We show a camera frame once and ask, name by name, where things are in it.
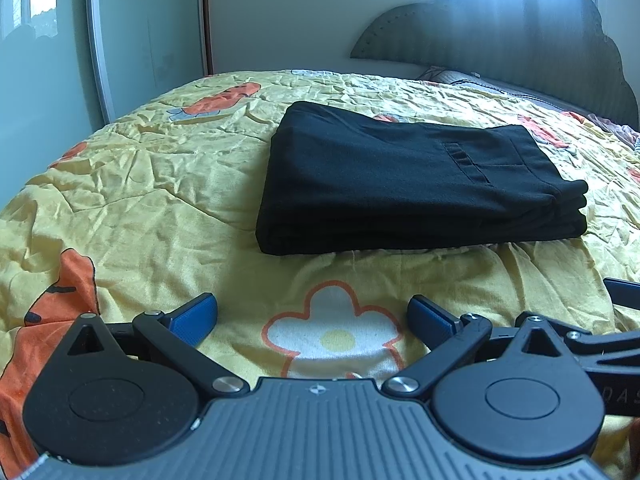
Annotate dark padded headboard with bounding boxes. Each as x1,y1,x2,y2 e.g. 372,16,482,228
350,0,640,130

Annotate patterned pillow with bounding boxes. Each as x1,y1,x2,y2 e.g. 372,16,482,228
414,64,598,112

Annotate black pants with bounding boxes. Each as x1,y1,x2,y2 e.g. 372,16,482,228
255,101,590,257

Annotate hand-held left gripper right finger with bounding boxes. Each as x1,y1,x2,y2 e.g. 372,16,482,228
381,296,572,398

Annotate grey glossy wardrobe door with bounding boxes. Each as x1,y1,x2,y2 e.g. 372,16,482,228
86,0,211,125
0,0,110,208

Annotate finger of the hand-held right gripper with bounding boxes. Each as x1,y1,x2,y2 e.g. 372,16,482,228
515,311,640,377
603,276,640,312

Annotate yellow floral blanket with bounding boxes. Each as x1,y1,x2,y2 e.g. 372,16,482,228
0,69,640,480

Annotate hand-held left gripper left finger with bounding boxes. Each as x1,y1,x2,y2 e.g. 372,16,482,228
54,292,252,398

